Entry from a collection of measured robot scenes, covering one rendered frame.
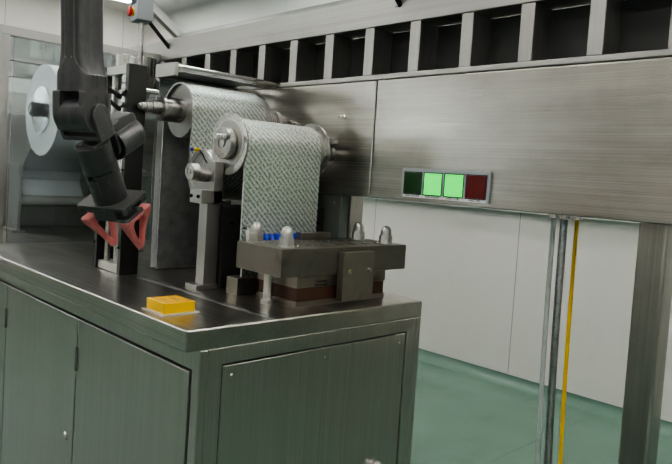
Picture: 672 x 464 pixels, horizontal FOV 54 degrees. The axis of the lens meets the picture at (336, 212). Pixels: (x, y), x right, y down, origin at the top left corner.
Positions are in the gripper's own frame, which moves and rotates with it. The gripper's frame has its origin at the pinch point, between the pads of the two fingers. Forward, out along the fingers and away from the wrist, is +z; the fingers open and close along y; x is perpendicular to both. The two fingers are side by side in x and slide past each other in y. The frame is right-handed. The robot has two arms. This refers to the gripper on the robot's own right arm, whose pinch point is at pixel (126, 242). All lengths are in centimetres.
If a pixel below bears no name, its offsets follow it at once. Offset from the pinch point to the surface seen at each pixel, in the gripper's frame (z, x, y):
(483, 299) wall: 210, -255, -9
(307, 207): 23, -53, -8
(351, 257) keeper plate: 25, -37, -26
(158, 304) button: 16.3, -2.7, 0.3
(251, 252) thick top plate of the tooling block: 19.1, -26.2, -7.2
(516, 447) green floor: 198, -137, -47
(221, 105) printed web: 1, -65, 18
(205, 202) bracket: 13.1, -35.4, 8.7
